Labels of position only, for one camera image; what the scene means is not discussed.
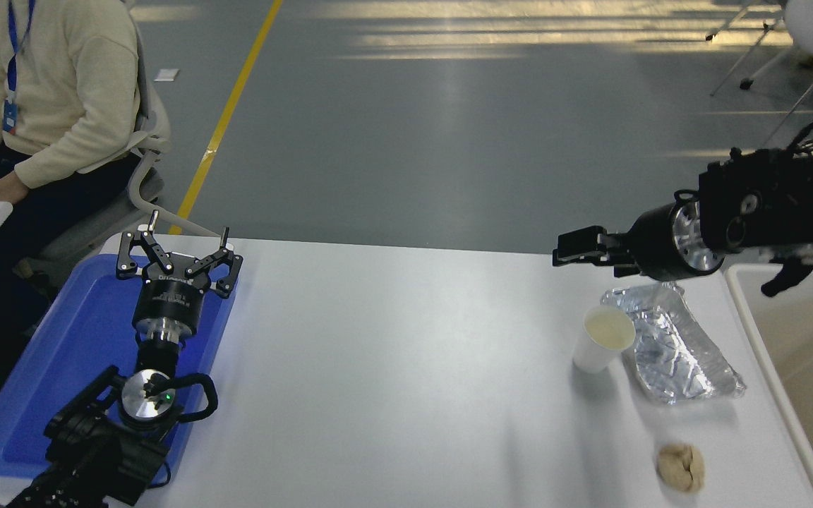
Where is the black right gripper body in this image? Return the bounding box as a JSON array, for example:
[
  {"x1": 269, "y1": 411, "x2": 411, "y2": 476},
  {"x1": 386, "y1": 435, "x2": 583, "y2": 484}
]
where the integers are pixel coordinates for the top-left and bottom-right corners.
[{"x1": 624, "y1": 203, "x2": 686, "y2": 283}]

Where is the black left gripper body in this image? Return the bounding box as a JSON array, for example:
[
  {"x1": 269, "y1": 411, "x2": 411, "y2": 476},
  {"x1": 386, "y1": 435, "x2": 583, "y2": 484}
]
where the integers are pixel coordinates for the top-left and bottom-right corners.
[{"x1": 131, "y1": 255, "x2": 208, "y2": 337}]

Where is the white paper cup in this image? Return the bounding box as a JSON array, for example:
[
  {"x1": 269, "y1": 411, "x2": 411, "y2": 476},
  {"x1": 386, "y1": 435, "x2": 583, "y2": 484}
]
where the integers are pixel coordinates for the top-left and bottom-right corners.
[{"x1": 572, "y1": 305, "x2": 637, "y2": 375}]

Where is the person's left hand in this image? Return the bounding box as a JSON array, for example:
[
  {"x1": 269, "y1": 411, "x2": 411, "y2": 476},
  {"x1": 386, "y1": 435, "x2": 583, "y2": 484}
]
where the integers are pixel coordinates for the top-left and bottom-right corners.
[{"x1": 0, "y1": 171, "x2": 30, "y2": 205}]

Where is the grey office chair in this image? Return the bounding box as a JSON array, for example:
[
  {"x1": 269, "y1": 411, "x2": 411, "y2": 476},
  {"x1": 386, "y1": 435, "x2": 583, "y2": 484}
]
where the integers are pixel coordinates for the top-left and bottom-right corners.
[{"x1": 15, "y1": 28, "x2": 234, "y2": 297}]

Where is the crumpled foil tray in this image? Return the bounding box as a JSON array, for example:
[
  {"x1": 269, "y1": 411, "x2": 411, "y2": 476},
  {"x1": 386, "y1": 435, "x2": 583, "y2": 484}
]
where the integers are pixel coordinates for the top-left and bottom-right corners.
[{"x1": 601, "y1": 282, "x2": 746, "y2": 404}]

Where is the blue plastic tray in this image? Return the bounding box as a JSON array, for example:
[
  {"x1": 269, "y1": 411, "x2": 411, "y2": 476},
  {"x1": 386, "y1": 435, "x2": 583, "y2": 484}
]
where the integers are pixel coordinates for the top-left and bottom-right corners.
[{"x1": 0, "y1": 255, "x2": 238, "y2": 488}]

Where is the person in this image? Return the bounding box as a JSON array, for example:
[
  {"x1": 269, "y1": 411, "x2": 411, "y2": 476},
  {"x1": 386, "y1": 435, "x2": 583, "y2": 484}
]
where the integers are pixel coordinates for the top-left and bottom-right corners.
[{"x1": 0, "y1": 0, "x2": 143, "y2": 396}]

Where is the crumpled tan paper ball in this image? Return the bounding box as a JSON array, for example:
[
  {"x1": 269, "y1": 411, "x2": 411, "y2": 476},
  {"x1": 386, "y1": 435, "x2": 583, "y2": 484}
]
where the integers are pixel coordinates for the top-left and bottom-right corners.
[{"x1": 656, "y1": 442, "x2": 706, "y2": 494}]

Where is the white chair with metal legs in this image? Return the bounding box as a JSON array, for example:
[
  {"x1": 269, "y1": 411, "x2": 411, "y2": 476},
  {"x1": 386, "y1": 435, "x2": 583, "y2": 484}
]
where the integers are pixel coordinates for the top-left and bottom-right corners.
[{"x1": 705, "y1": 0, "x2": 813, "y2": 152}]

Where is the blue lanyard with badge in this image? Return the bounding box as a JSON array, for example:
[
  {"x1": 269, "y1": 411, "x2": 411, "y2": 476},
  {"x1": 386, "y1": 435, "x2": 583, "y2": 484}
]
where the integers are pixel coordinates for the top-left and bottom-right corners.
[{"x1": 2, "y1": 0, "x2": 37, "y2": 136}]

